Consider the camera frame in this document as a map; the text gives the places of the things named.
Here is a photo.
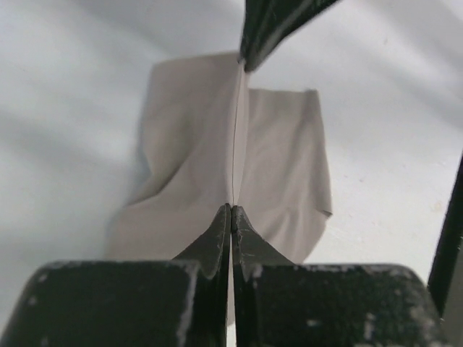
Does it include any grey underwear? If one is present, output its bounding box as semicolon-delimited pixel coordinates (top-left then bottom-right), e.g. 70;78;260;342
106;52;332;263

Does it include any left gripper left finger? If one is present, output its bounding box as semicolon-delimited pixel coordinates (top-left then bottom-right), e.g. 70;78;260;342
1;205;231;346

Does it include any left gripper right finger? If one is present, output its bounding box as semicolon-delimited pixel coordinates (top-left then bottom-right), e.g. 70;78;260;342
231;207;449;346

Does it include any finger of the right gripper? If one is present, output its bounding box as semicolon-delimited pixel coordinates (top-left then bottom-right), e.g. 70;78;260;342
245;0;337;72
239;1;289;61

